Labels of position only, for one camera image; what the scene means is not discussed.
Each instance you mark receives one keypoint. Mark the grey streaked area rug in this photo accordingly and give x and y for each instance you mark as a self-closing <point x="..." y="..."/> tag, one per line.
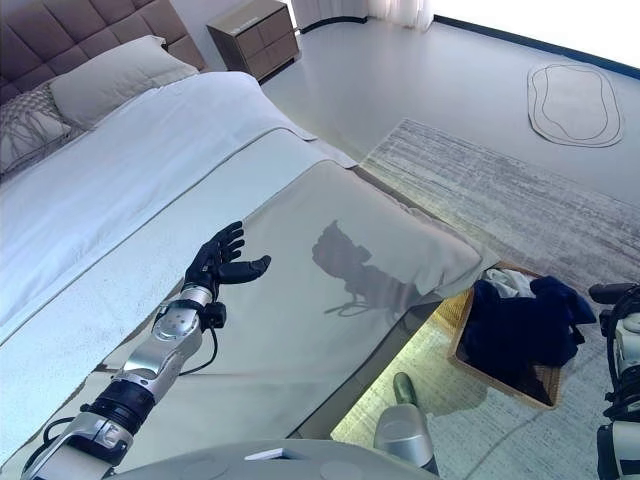
<point x="500" y="200"/>

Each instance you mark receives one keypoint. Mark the beige pillow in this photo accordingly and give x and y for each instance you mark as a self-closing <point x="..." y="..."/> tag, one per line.
<point x="120" y="75"/>

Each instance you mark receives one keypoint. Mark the brown tufted headboard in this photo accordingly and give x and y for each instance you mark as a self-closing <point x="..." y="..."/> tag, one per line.
<point x="75" y="30"/>

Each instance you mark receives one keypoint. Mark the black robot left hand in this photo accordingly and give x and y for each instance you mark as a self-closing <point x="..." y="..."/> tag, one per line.
<point x="215" y="265"/>

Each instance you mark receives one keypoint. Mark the bed with beige cover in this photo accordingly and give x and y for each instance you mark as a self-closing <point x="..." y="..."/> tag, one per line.
<point x="300" y="225"/>

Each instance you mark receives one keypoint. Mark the patterned fringed cushion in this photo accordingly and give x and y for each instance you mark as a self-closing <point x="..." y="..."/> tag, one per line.
<point x="30" y="130"/>

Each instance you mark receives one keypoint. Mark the blue garment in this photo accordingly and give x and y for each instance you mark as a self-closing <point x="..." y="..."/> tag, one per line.
<point x="550" y="305"/>

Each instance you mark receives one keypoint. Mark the white garment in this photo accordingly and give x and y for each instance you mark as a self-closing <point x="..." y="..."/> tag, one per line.
<point x="510" y="282"/>

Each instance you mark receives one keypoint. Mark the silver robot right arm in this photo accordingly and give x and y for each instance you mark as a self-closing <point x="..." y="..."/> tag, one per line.
<point x="625" y="445"/>

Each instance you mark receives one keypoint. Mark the brown wicker basket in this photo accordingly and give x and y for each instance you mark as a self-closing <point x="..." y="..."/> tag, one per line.
<point x="500" y="385"/>

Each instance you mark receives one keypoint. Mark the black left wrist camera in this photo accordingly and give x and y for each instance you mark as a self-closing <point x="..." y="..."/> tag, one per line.
<point x="215" y="315"/>

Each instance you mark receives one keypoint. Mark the small oval outlined mat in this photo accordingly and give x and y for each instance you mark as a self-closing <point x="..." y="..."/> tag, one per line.
<point x="575" y="105"/>

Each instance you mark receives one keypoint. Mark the white duvet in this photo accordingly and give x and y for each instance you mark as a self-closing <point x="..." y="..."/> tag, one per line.
<point x="100" y="170"/>

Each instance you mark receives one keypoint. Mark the silver robot right leg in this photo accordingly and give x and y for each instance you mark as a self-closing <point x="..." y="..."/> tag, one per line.
<point x="405" y="435"/>

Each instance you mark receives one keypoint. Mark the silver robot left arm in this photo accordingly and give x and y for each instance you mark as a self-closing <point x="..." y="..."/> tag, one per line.
<point x="155" y="350"/>

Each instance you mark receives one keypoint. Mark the grey robot torso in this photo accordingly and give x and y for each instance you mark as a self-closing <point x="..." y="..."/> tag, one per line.
<point x="225" y="465"/>

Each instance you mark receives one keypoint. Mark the brown nightstand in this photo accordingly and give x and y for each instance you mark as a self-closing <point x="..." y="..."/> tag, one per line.
<point x="260" y="40"/>

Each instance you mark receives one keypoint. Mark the black garment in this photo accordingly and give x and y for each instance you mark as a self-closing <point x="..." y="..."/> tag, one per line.
<point x="515" y="380"/>

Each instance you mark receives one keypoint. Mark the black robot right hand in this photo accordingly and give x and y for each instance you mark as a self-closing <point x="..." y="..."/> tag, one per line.
<point x="630" y="340"/>

